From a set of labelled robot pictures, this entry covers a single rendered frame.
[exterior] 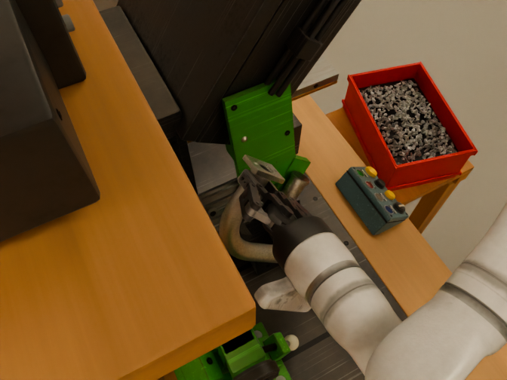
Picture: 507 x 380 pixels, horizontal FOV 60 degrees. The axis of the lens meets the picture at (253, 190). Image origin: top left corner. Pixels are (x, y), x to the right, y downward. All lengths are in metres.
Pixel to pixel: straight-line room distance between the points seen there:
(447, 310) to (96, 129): 0.33
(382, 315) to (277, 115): 0.39
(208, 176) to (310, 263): 0.60
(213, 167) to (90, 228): 0.80
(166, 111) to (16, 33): 0.49
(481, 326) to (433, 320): 0.04
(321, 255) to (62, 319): 0.30
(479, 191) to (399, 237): 1.34
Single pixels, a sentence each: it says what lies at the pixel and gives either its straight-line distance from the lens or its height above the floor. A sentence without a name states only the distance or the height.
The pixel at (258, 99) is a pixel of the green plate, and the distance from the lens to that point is 0.70.
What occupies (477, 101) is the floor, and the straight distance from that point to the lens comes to 2.69.
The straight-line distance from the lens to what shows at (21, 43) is 0.24.
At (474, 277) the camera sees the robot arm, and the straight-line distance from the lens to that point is 0.45.
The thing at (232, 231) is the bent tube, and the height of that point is 1.20.
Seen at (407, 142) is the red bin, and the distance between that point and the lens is 1.18.
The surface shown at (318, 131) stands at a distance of 1.13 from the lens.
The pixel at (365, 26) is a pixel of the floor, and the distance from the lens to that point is 2.94.
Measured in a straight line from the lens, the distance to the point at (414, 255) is 1.00.
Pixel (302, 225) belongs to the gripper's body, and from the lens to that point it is 0.51.
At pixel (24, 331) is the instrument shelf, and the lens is 0.26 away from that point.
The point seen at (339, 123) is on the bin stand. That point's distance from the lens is 1.29.
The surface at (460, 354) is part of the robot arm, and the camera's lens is 0.43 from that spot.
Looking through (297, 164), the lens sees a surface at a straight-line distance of 0.82.
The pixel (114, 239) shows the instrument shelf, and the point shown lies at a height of 1.54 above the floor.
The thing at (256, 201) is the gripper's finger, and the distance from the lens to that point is 0.52.
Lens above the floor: 1.77
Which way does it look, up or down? 59 degrees down
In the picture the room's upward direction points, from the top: straight up
